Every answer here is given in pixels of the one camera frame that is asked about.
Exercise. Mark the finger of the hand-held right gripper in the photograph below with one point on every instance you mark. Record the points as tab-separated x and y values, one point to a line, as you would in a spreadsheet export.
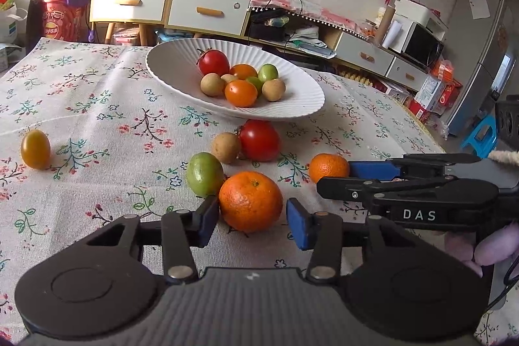
344	188
371	170

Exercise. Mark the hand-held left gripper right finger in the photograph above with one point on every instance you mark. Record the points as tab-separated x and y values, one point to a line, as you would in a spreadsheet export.
298	226

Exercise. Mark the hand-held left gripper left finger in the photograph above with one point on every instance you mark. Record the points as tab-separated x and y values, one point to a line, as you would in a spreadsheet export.
209	219

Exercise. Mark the small orange mandarin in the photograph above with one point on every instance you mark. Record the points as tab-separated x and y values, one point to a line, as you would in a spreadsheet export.
328	167

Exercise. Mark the large orange mandarin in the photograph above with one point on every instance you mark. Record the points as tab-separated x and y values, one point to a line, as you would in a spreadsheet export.
250	201

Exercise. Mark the white ribbed plate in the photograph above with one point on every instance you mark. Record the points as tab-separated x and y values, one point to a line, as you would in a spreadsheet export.
300	98

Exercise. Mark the green jujube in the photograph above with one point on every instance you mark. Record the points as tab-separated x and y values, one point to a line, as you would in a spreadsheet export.
268	72
256	84

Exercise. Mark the orange cherry tomato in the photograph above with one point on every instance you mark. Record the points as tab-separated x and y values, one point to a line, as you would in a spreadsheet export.
243	70
241	93

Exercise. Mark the person's right hand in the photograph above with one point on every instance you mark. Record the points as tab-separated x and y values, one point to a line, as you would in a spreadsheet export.
494	248

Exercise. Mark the green lime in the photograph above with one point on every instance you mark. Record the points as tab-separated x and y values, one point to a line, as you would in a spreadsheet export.
204	173

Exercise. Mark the fluffy beige sleeve cuff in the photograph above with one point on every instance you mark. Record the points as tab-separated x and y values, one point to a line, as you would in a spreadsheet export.
505	158

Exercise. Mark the blue plastic stool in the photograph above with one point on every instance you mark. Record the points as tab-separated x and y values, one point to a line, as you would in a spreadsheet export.
480	136

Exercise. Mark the red tomato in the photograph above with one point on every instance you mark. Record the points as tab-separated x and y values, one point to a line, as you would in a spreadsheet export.
259	140
213	62

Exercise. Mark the orange snack boxes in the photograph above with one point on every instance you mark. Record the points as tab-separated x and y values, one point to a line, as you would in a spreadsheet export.
440	91

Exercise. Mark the low cabinet with white drawers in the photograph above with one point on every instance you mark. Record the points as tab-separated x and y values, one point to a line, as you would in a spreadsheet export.
377	59

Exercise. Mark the black microwave oven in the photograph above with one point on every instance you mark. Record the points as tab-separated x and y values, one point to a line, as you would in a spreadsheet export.
421	45

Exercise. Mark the silver refrigerator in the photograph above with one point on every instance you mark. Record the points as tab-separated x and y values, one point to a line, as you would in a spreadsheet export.
478	58

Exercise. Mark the white appliance box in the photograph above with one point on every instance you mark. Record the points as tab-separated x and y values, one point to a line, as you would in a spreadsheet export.
417	11

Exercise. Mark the pink patterned cloth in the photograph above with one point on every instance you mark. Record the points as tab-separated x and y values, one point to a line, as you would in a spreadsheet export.
308	9

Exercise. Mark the clear bin with blue lid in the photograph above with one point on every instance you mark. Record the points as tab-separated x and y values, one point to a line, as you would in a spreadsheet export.
174	36

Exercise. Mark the yellow oval tomato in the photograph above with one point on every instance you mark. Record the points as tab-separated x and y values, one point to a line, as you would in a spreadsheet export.
35	149

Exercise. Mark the clear bin with pink contents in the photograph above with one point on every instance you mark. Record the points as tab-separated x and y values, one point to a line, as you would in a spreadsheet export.
125	36

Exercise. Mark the red snack bucket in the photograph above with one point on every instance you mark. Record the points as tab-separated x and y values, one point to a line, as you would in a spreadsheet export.
61	21

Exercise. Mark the white bag with toys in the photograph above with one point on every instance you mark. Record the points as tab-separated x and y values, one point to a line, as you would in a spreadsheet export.
8	21

